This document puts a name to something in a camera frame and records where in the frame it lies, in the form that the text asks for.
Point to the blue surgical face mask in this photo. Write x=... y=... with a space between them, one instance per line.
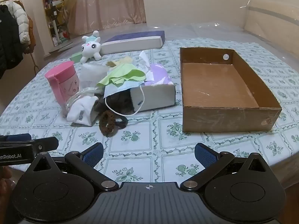
x=112 y=89

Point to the pink lidded cup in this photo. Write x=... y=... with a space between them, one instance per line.
x=64 y=83

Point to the dark grey sock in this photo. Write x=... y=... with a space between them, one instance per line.
x=120 y=102

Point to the floral tablecloth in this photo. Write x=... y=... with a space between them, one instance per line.
x=153 y=146

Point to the yellow towel cloth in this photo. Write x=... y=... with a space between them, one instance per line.
x=125 y=60

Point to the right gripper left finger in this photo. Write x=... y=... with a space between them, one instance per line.
x=84 y=163

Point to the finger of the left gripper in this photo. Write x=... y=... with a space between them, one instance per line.
x=16 y=138
x=44 y=144

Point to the cluttered shelf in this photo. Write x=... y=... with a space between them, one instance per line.
x=54 y=13

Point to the white bunny plush toy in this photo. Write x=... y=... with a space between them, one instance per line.
x=91 y=47

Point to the plastic wrapped headboard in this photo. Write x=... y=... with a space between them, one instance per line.
x=274 y=21

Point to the purple tissue pack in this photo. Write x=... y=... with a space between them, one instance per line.
x=158 y=91

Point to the pink curtain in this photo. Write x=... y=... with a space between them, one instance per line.
x=89 y=15

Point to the blue white flat box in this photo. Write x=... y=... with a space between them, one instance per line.
x=138 y=41

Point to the brown cardboard box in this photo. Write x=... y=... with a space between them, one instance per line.
x=221 y=93

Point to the small green box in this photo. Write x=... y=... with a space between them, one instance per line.
x=76 y=57

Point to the hanging jackets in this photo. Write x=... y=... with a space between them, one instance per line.
x=17 y=36

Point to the green microfiber cloth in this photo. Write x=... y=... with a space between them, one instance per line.
x=121 y=74

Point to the brown scrunchie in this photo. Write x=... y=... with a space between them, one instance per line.
x=107 y=123

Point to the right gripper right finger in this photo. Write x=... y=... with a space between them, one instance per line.
x=214 y=164

